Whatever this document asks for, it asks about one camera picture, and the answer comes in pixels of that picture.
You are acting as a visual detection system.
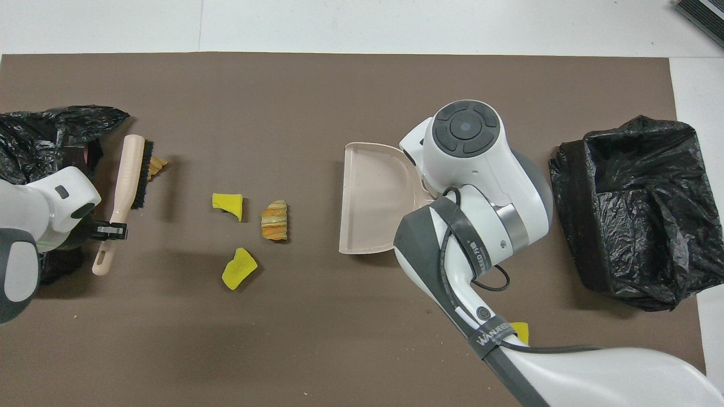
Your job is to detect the dark grey ribbed panel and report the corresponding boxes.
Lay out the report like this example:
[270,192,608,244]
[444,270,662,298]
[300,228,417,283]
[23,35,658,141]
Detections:
[675,0,724,50]

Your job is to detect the crumpled black trash bag bin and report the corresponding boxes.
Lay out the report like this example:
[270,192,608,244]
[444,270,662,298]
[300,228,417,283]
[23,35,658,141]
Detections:
[0,105,131,286]

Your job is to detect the open black trash bag bin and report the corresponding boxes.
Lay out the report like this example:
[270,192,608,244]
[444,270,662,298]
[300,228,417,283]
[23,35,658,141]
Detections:
[548,115,724,313]

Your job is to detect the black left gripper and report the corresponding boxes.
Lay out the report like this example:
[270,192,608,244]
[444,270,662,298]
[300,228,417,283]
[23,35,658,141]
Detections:
[67,218,128,250]

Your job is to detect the beige plastic dustpan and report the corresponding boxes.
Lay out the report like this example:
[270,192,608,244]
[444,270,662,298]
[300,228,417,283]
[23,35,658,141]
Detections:
[338,142,436,256]

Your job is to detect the yellow green sponge piece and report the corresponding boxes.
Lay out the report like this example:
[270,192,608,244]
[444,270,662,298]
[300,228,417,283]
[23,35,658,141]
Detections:
[212,193,244,222]

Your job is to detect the beige hand brush black bristles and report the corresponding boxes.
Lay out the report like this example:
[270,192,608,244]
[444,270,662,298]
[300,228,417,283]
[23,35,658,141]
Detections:
[92,135,154,276]

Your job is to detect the brown table mat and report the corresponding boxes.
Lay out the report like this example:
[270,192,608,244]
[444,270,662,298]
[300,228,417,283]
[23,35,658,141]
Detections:
[0,53,708,407]

